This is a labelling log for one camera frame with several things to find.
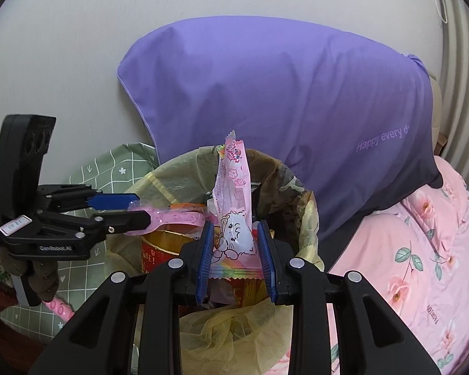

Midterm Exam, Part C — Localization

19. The trash bin with yellow bag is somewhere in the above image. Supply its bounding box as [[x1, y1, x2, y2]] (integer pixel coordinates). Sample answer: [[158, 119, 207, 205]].
[[105, 144, 325, 375]]

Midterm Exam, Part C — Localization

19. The purple pillow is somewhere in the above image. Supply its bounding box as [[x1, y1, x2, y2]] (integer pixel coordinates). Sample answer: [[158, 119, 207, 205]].
[[117, 19, 443, 264]]

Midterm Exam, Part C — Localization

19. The pink lollipop-shaped wrapper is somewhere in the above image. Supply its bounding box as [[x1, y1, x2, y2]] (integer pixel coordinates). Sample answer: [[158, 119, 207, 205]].
[[123, 199, 206, 239]]

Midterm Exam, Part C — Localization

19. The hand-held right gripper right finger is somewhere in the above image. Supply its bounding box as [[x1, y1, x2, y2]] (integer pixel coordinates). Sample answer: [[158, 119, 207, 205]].
[[257, 221, 441, 375]]

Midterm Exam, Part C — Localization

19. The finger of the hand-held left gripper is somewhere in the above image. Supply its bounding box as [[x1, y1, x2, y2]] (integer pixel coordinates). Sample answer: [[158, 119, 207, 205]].
[[33, 209, 152, 248], [37, 183, 139, 212]]

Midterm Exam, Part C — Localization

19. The person's left forearm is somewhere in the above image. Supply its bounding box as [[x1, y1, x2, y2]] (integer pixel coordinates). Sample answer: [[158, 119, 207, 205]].
[[0, 271, 24, 315]]

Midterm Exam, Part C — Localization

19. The pink floral bedsheet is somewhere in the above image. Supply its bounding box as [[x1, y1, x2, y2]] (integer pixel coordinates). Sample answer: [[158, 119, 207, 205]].
[[254, 155, 469, 375]]

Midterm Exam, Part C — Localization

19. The striped curtain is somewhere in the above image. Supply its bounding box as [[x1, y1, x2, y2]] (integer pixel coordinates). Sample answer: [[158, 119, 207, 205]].
[[440, 0, 469, 188]]

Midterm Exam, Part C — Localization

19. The person's left hand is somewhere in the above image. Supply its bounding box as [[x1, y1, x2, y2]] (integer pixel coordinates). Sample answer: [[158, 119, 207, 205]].
[[0, 250, 60, 302]]

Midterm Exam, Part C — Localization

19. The pink plastic toy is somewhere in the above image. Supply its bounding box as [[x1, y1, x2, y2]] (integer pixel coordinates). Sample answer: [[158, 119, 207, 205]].
[[42, 295, 76, 323]]

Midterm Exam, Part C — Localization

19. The white curtain cord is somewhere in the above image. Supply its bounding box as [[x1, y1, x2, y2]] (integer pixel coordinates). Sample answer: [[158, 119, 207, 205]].
[[434, 0, 450, 24]]

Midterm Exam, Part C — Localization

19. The long pink snack wrapper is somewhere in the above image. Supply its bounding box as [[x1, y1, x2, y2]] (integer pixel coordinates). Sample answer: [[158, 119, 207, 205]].
[[207, 132, 260, 280]]

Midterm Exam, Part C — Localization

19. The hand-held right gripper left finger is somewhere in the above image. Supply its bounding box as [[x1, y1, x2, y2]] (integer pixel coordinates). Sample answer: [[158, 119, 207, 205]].
[[28, 221, 215, 375]]

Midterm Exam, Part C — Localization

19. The red gold paper bucket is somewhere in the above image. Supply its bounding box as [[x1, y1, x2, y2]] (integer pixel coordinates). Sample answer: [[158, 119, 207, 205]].
[[141, 227, 204, 280]]

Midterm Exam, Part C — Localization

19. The green checked tablecloth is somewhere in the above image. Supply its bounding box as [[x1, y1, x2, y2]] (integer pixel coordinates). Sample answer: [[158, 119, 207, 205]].
[[0, 144, 159, 340]]

